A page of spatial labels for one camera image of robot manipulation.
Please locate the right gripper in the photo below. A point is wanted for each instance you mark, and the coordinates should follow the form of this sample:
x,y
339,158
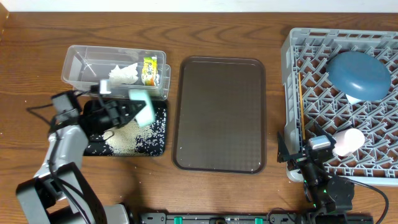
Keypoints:
x,y
285,155

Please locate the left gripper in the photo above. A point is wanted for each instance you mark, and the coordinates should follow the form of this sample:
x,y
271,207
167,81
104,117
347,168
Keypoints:
x,y
107,111

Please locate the mint green bowl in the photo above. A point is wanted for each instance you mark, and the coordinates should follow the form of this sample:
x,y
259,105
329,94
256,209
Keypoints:
x,y
146,114

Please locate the wooden chopstick short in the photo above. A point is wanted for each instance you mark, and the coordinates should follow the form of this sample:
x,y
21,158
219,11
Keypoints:
x,y
301,106

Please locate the white napkin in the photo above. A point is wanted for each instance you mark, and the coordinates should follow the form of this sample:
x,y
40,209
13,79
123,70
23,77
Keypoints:
x,y
126,75

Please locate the green yellow snack wrapper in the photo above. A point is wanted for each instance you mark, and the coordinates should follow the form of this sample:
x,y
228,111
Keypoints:
x,y
149,75

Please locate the pink white cup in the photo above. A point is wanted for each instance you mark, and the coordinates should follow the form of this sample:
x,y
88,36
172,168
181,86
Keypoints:
x,y
348,141

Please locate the dark blue plate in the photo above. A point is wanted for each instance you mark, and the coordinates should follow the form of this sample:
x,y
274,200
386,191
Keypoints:
x,y
359,75

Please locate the light blue bowl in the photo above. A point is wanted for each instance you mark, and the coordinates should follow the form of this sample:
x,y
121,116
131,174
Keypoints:
x,y
352,100

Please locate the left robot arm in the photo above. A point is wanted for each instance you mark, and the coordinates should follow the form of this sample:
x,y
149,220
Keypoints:
x,y
58,192

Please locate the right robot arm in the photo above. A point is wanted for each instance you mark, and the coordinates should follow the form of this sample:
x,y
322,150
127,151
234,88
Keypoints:
x,y
331,196

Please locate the grey dishwasher rack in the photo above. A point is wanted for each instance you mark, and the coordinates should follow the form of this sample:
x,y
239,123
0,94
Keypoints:
x,y
308,51

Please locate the spilled white rice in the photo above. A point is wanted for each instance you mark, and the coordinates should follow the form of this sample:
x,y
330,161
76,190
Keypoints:
x,y
133,140

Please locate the clear plastic bin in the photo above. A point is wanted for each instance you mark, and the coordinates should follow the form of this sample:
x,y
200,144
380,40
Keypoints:
x,y
86,65

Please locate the brown serving tray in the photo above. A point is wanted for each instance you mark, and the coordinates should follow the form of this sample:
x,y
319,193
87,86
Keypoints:
x,y
220,123

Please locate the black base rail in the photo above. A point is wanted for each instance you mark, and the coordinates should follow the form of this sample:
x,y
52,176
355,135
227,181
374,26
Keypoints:
x,y
272,218

